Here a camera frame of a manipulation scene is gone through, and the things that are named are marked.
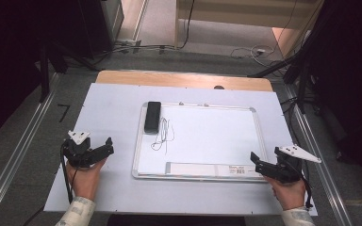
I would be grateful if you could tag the silver-framed whiteboard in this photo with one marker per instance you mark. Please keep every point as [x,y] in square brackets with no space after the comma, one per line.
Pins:
[207,141]

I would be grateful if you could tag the person's right hand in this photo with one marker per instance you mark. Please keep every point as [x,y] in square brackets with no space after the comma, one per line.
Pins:
[290,194]

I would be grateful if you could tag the person's left hand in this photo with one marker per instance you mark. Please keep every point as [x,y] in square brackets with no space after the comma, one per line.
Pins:
[86,180]

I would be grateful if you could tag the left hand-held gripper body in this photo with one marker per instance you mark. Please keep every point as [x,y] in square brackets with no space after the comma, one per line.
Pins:
[77,152]

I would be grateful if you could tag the black whiteboard eraser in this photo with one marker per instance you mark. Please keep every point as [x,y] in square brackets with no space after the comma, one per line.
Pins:
[152,117]

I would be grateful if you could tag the aluminium floor rail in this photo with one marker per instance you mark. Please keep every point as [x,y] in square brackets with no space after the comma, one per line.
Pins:
[322,175]
[15,157]

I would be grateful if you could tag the dark curtain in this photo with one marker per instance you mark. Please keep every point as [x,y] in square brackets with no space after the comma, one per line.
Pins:
[9,62]
[352,78]

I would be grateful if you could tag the black metal stand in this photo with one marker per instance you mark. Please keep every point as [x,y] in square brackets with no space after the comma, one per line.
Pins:
[301,84]
[45,75]

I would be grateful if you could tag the light wooden furniture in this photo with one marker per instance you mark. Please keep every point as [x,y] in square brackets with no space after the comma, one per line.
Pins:
[238,14]

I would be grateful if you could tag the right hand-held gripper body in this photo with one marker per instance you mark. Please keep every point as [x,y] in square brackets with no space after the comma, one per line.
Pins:
[290,163]

